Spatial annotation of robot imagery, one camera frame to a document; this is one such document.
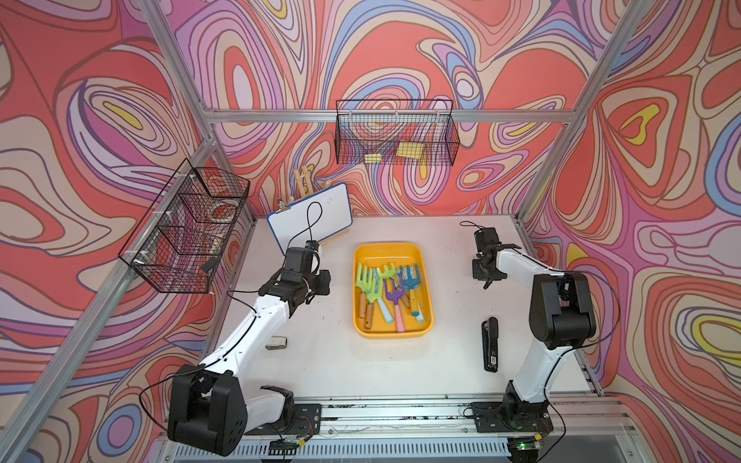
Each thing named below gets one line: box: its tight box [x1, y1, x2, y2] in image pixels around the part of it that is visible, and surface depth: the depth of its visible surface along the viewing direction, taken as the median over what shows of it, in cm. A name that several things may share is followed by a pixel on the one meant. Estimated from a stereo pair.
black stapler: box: [481, 316, 500, 373], surface depth 85 cm
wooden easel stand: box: [275, 164, 332, 215], surface depth 93 cm
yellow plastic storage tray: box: [353, 242, 436, 340], surface depth 93 cm
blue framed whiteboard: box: [267, 183, 354, 255], surface depth 98 cm
